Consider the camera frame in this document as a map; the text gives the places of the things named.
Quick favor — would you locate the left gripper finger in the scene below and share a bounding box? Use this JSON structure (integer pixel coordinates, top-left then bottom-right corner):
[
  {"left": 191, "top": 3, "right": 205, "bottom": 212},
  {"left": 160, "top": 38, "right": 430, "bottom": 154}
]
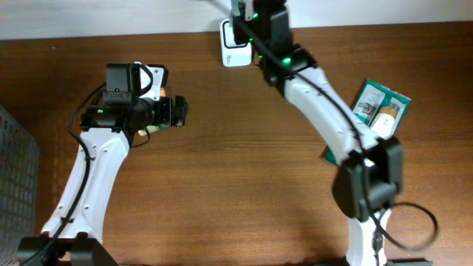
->
[
  {"left": 174, "top": 110, "right": 188, "bottom": 127},
  {"left": 174, "top": 95, "right": 189, "bottom": 112}
]

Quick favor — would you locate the green lid jar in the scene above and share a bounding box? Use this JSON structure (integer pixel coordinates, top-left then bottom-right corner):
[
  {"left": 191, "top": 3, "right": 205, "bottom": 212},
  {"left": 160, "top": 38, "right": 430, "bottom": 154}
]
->
[{"left": 137, "top": 126, "right": 160, "bottom": 136}]

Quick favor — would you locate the teal snack packet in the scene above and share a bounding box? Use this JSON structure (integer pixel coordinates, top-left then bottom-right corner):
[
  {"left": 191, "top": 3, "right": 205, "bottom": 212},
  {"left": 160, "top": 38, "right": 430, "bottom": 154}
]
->
[{"left": 230, "top": 0, "right": 258, "bottom": 28}]

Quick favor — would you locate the green white 3M bag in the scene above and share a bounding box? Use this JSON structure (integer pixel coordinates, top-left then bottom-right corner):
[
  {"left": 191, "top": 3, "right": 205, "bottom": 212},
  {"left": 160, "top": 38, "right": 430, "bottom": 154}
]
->
[{"left": 323, "top": 78, "right": 412, "bottom": 167}]

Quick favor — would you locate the white tube gold cap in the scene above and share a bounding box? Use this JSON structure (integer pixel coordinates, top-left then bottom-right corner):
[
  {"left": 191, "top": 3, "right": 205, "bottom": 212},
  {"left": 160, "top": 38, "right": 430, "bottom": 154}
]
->
[{"left": 370, "top": 106, "right": 398, "bottom": 139}]

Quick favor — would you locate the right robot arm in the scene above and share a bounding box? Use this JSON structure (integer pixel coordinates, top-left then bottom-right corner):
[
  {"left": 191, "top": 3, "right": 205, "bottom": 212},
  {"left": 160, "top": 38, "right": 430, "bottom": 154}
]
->
[{"left": 230, "top": 1, "right": 404, "bottom": 265}]

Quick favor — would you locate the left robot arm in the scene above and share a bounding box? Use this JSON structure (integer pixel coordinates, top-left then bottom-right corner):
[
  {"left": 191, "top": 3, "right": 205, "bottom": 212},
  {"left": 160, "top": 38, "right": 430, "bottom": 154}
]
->
[{"left": 17, "top": 62, "right": 188, "bottom": 265}]

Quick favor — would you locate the grey plastic basket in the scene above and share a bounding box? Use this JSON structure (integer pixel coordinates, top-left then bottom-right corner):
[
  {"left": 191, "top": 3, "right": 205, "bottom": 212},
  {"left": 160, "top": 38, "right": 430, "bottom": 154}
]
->
[{"left": 1, "top": 108, "right": 40, "bottom": 265}]

